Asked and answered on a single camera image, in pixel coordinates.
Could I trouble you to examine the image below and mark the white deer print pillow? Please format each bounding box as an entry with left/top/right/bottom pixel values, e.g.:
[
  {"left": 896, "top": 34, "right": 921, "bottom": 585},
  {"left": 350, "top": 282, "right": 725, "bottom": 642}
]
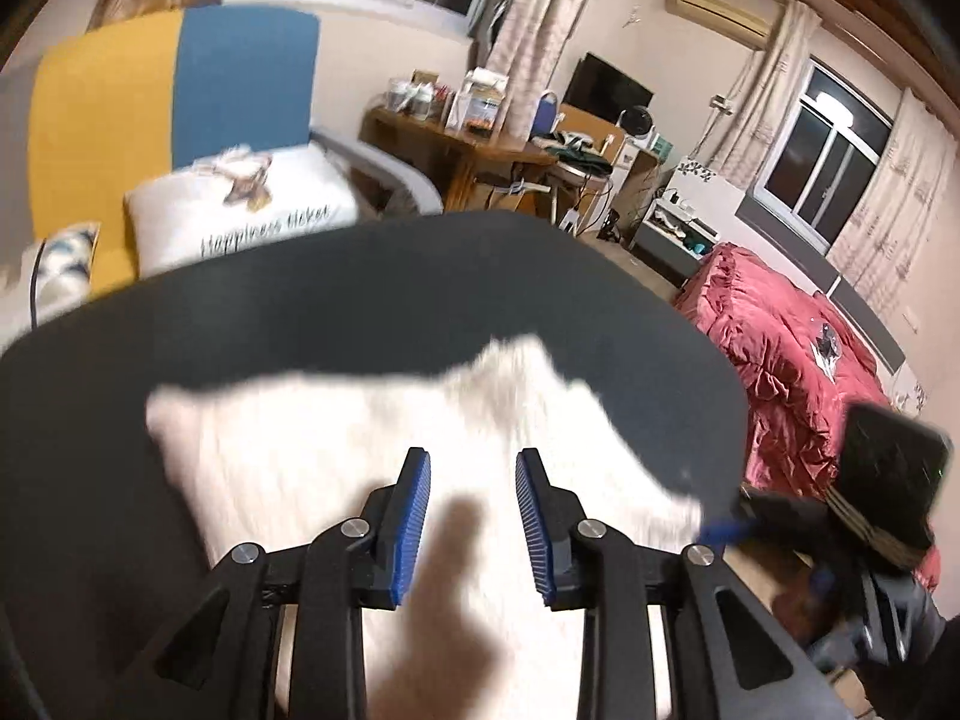
[{"left": 124, "top": 146, "right": 361, "bottom": 278}]

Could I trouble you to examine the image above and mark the cluster of jars and bottles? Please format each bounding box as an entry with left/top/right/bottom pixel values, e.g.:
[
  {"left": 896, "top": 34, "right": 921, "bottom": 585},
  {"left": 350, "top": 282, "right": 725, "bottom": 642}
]
[{"left": 384, "top": 69, "right": 511, "bottom": 137}]

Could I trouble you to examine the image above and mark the black monitor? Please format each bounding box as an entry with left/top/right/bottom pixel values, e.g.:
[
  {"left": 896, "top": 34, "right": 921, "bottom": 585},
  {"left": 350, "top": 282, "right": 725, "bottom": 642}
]
[{"left": 562, "top": 52, "right": 655, "bottom": 128}]

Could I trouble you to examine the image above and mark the brown wooden desk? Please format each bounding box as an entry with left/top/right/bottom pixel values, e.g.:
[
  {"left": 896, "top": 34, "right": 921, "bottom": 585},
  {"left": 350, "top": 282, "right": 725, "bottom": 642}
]
[{"left": 360, "top": 105, "right": 560, "bottom": 218}]

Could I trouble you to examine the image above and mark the small white desk fan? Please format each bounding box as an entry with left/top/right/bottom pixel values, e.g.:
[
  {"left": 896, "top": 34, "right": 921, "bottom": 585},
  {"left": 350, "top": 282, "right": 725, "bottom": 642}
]
[{"left": 616, "top": 106, "right": 655, "bottom": 147}]

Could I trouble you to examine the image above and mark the white cabinet with leaf print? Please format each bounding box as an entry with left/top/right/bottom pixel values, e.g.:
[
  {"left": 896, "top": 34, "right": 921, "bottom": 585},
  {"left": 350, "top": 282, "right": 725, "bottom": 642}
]
[{"left": 660, "top": 161, "right": 725, "bottom": 222}]

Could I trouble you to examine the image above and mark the blue bag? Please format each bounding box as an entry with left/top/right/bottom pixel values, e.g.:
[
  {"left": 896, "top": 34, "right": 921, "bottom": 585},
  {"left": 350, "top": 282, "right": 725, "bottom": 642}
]
[{"left": 531, "top": 88, "right": 562, "bottom": 142}]

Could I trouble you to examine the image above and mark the triangle pattern pillow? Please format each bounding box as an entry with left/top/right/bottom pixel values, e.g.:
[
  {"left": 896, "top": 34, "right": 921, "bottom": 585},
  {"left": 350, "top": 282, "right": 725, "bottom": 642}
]
[{"left": 30, "top": 221, "right": 102, "bottom": 323}]

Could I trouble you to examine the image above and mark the red ruffled quilt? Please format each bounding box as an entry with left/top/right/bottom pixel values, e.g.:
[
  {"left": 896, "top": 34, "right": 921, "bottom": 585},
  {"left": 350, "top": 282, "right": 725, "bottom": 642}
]
[{"left": 671, "top": 241, "right": 942, "bottom": 593}]

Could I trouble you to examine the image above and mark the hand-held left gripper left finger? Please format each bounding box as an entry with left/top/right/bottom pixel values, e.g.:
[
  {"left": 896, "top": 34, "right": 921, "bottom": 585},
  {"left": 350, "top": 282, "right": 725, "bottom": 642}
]
[{"left": 105, "top": 448, "right": 433, "bottom": 720}]

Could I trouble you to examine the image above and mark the grey headboard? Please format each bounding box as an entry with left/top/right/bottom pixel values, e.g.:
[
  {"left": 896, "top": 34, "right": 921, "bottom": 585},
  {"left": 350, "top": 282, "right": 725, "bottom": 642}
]
[{"left": 735, "top": 195, "right": 905, "bottom": 376}]

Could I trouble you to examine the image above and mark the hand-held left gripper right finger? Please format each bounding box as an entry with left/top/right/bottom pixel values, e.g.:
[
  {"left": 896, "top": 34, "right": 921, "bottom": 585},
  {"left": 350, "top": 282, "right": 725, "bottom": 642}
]
[{"left": 515, "top": 448, "right": 852, "bottom": 720}]

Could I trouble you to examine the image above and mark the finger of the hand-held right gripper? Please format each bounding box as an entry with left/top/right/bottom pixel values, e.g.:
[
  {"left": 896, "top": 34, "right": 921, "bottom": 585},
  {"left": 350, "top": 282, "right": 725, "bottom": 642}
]
[{"left": 699, "top": 516, "right": 758, "bottom": 545}]

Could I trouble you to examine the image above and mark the grey nightstand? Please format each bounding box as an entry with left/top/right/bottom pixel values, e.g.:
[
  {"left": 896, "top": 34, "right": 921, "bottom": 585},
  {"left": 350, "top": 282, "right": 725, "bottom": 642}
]
[{"left": 628, "top": 199, "right": 713, "bottom": 282}]

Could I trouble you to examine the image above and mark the beige air conditioner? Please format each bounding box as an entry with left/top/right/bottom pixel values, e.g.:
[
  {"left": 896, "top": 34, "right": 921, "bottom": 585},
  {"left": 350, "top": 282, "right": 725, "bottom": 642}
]
[{"left": 666, "top": 0, "right": 777, "bottom": 50}]

